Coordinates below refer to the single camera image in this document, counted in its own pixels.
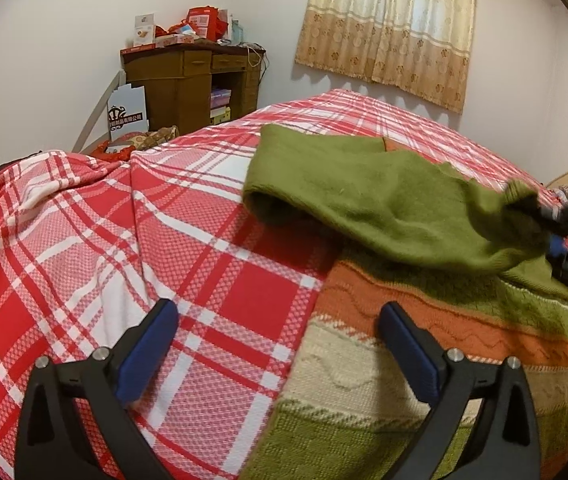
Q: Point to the green striped knit sweater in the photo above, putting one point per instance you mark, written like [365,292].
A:
[388,210]

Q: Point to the white and blue cardboard box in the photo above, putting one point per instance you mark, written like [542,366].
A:
[129,112]

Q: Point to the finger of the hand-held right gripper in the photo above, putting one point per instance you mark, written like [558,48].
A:
[556,246]
[538,212]

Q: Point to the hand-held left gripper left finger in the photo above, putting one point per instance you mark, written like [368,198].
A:
[146,355]

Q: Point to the floral patterned cloth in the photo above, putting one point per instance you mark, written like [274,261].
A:
[156,137]

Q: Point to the red bag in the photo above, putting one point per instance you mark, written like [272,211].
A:
[111,151]

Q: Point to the beige patterned curtain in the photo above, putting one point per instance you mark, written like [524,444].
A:
[388,25]

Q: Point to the brown wooden desk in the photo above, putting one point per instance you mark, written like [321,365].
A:
[174,80]

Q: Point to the red plaid bed sheet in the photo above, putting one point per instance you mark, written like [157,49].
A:
[139,240]

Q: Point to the stack of boxes under desk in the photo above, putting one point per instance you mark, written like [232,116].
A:
[220,107]

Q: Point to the white snack box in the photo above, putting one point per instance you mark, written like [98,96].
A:
[144,30]

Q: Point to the pile of red boxes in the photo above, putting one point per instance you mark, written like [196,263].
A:
[199,22]

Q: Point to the blue bottle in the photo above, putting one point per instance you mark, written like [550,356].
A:
[237,31]

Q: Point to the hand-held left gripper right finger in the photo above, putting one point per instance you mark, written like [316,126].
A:
[408,355]

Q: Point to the grey metal frame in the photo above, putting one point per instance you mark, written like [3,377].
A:
[95,115]

